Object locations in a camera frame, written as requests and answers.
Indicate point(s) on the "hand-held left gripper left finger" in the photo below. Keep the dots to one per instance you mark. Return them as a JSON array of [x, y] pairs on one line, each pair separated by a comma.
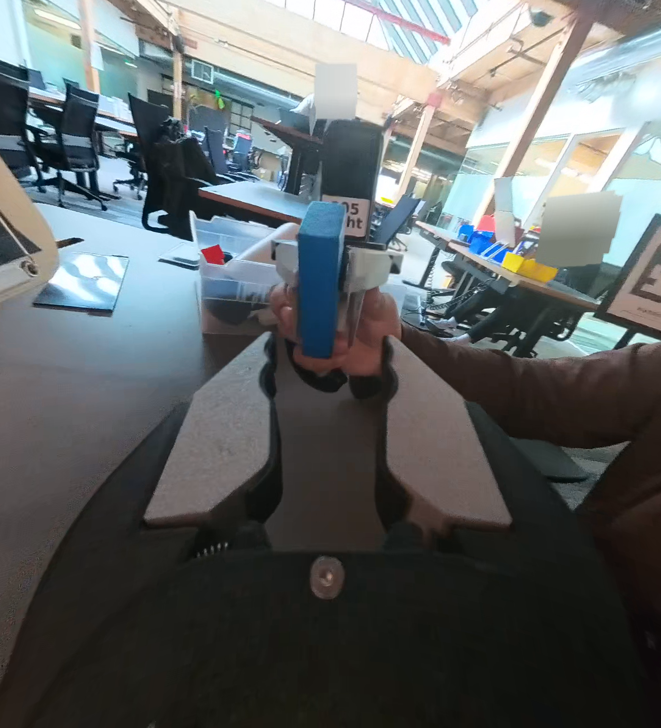
[[217, 443]]

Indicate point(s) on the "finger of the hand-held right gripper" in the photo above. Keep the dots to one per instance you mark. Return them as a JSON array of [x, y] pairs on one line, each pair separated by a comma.
[[373, 270], [286, 259]]

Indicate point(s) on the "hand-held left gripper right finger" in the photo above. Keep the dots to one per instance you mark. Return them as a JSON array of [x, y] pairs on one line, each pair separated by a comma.
[[444, 455]]

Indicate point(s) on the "blue rectangular block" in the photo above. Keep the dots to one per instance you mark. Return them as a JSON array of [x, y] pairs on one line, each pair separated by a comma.
[[322, 273]]

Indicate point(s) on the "person's right forearm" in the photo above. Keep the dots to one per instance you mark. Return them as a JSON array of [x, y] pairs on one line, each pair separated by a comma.
[[535, 387]]

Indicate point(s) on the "person's right hand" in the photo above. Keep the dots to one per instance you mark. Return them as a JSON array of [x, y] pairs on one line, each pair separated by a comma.
[[379, 324]]

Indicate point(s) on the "clear plastic bin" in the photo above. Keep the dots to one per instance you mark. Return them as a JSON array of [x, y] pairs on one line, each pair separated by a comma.
[[239, 273]]

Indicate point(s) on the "blue and black chair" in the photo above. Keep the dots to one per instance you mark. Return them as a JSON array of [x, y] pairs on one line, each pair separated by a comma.
[[398, 219]]

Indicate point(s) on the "dark standing desk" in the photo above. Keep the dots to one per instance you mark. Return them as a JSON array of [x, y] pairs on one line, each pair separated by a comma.
[[296, 148]]

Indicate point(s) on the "brown topped desk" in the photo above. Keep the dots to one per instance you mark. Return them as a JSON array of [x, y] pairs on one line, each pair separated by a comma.
[[256, 199]]

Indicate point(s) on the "small red block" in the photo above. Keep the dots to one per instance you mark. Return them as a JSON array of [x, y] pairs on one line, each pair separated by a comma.
[[212, 255]]

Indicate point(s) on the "blue bin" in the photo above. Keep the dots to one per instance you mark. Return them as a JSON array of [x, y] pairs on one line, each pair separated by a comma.
[[478, 242]]

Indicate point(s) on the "red bin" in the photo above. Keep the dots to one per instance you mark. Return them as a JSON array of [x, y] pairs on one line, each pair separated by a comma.
[[485, 223]]

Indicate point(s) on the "white standing sign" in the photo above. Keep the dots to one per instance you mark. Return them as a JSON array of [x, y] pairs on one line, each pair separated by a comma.
[[504, 210]]

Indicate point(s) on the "small yellow bin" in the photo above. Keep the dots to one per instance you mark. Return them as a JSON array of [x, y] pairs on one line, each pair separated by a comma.
[[526, 267]]

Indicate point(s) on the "long desk with bins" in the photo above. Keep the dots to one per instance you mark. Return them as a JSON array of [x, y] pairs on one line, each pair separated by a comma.
[[535, 287]]

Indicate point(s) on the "flat glossy black pad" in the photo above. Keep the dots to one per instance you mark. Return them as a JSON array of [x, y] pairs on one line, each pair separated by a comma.
[[80, 281]]

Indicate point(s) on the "person's brown sweater torso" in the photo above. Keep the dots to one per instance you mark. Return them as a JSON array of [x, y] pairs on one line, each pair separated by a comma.
[[649, 540]]

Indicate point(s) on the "black office chair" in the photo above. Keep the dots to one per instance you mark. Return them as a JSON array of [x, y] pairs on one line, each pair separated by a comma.
[[77, 131], [1, 108]]

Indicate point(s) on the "computer monitor with silver stand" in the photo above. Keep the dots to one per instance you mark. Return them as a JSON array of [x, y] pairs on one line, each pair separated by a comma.
[[1, 187]]

